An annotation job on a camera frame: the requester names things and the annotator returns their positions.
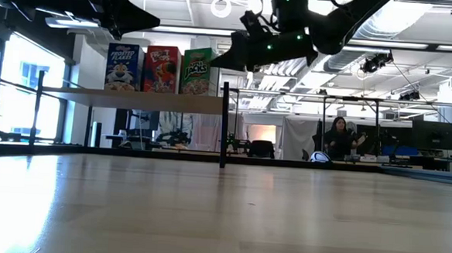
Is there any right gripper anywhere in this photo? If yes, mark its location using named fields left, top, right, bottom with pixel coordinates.
left=209, top=23, right=320, bottom=77

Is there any blue Frosted Flakes cereal box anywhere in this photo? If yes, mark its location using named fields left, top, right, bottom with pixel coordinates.
left=103, top=42, right=146, bottom=93

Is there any red Froot Loops cereal box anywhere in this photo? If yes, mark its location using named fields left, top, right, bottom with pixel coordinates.
left=142, top=44, right=183, bottom=94

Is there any long ceiling light bar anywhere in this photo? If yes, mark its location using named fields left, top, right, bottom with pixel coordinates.
left=43, top=15, right=240, bottom=38

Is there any pink curtain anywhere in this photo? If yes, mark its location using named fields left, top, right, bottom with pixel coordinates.
left=190, top=113, right=224, bottom=153

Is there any black chair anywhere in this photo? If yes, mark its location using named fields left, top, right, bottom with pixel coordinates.
left=246, top=138, right=277, bottom=160

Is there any white curtain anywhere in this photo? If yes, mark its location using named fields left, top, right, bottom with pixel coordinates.
left=279, top=116, right=321, bottom=162

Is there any person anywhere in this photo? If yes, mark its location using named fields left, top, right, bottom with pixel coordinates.
left=322, top=115, right=368, bottom=162

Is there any black computer monitor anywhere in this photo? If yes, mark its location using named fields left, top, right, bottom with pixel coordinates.
left=410, top=119, right=452, bottom=152

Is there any blue bar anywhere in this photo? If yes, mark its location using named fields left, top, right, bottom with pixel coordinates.
left=378, top=164, right=452, bottom=187

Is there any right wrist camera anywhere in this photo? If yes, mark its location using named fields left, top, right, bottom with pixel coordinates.
left=238, top=9, right=274, bottom=36

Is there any white ring light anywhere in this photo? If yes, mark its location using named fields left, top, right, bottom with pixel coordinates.
left=209, top=0, right=234, bottom=20

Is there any wooden shelf black metal frame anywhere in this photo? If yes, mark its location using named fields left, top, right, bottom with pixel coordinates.
left=28, top=69, right=231, bottom=169

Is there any background black metal frame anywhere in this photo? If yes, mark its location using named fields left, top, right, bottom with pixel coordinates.
left=226, top=87, right=401, bottom=167

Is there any black aluminium rig frame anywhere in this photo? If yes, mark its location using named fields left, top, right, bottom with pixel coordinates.
left=0, top=139, right=396, bottom=178

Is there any black overhead camera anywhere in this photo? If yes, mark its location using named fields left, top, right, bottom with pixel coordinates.
left=359, top=51, right=395, bottom=77
left=399, top=89, right=422, bottom=102

